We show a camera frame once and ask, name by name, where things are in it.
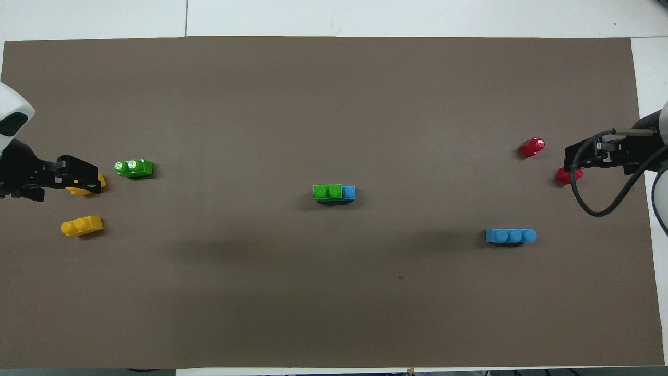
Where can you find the green brick white-marked studs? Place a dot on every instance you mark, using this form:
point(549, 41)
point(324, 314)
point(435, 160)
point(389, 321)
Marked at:
point(138, 168)

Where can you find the red one-stud brick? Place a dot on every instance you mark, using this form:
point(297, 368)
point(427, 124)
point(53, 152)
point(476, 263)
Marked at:
point(532, 147)
point(562, 177)

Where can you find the blue three-stud brick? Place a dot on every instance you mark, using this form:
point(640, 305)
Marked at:
point(510, 236)
point(349, 192)

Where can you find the brown table mat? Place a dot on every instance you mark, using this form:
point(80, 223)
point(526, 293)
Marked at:
point(323, 115)

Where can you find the plain green two-stud brick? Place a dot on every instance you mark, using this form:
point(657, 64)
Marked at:
point(327, 192)

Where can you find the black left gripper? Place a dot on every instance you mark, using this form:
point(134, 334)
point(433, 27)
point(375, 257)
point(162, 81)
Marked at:
point(18, 172)

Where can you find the yellow two-stud brick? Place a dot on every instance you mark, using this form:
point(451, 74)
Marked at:
point(82, 226)
point(103, 181)

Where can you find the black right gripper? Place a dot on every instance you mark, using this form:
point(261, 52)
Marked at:
point(634, 155)

